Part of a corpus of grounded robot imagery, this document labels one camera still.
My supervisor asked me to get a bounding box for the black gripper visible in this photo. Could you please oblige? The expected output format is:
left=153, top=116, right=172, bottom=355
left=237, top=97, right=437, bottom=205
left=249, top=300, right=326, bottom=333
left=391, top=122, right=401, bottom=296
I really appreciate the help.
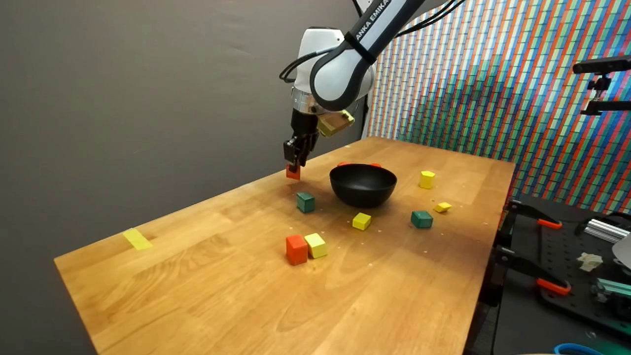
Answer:
left=283, top=108, right=322, bottom=170

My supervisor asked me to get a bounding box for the teal toy cube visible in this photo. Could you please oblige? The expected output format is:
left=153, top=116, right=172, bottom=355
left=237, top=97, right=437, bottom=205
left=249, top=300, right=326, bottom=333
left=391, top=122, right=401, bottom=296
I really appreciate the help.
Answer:
left=297, top=191, right=318, bottom=215
left=411, top=209, right=437, bottom=231

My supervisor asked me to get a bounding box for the olive yellow toy cube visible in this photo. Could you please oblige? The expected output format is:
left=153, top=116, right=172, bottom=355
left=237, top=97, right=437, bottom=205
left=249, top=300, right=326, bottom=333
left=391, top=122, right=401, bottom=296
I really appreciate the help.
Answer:
left=350, top=211, right=375, bottom=233

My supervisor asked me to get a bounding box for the bright yellow toy cube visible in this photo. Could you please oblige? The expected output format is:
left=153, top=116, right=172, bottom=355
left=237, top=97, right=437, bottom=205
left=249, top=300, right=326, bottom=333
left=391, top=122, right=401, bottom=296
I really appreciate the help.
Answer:
left=304, top=231, right=330, bottom=260

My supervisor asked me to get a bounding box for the large red toy cube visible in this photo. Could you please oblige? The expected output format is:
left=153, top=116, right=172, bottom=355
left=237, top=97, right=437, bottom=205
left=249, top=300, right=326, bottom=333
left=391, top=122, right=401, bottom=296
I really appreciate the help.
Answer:
left=285, top=233, right=312, bottom=268

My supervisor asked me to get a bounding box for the black bowl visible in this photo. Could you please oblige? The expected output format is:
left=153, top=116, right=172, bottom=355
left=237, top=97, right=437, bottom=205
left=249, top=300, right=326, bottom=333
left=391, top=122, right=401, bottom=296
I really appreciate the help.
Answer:
left=328, top=162, right=399, bottom=211

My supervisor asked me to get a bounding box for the yellow hexagonal toy block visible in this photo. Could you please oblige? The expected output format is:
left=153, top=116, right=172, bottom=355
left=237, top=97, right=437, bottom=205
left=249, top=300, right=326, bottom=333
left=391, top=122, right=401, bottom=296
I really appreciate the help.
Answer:
left=419, top=168, right=439, bottom=191

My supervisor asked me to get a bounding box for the yellow block far left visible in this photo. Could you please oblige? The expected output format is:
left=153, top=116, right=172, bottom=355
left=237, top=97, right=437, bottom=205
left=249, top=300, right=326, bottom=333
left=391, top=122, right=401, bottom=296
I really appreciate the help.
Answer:
left=121, top=227, right=155, bottom=252

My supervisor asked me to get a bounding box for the multicolour patterned backdrop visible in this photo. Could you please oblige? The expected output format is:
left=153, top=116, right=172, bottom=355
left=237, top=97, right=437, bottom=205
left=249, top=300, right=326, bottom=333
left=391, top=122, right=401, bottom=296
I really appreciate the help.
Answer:
left=362, top=0, right=631, bottom=215

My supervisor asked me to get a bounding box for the black pegboard workbench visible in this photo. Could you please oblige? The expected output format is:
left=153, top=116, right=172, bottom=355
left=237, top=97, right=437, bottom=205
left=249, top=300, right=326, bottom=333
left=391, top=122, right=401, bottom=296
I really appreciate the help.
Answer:
left=462, top=193, right=631, bottom=355

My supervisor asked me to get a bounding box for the pale rock-like lump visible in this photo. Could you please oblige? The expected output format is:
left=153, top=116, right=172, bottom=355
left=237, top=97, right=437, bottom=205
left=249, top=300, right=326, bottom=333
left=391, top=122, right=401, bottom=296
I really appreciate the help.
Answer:
left=577, top=250, right=606, bottom=274

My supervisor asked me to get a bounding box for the white ribbed block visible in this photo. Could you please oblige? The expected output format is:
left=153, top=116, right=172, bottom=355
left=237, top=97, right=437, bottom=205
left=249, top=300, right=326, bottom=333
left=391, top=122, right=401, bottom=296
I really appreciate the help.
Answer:
left=582, top=217, right=631, bottom=245

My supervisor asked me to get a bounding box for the grey round plate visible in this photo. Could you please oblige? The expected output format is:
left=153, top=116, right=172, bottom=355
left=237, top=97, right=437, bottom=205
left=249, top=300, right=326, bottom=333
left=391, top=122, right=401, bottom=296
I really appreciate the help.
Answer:
left=610, top=233, right=631, bottom=272

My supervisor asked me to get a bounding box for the tan wrist camera box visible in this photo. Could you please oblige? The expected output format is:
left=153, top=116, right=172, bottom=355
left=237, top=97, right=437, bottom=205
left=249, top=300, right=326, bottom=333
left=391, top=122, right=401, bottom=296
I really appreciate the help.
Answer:
left=316, top=108, right=358, bottom=138

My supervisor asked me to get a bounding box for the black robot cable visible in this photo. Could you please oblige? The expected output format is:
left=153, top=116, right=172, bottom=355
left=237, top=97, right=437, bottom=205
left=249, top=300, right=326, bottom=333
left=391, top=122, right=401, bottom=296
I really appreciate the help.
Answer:
left=279, top=47, right=332, bottom=85

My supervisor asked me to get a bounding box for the black clamp orange handle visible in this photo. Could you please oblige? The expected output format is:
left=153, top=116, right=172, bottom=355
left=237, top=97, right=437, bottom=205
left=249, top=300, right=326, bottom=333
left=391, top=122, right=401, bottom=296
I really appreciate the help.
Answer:
left=504, top=197, right=567, bottom=233
left=494, top=243, right=575, bottom=298

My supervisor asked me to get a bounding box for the black camera mount rig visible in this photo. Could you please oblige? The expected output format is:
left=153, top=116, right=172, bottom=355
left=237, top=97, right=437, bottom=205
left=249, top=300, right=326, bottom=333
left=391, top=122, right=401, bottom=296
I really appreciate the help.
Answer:
left=571, top=55, right=631, bottom=116

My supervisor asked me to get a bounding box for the blue handled tool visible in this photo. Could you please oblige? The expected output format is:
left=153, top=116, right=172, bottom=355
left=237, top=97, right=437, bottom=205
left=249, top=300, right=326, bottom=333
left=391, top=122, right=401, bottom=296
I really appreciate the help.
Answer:
left=553, top=341, right=606, bottom=355

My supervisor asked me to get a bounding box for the teal handled tool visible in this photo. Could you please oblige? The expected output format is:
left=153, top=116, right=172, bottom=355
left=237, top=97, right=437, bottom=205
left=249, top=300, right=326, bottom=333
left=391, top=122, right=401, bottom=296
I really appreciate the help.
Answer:
left=594, top=276, right=631, bottom=302

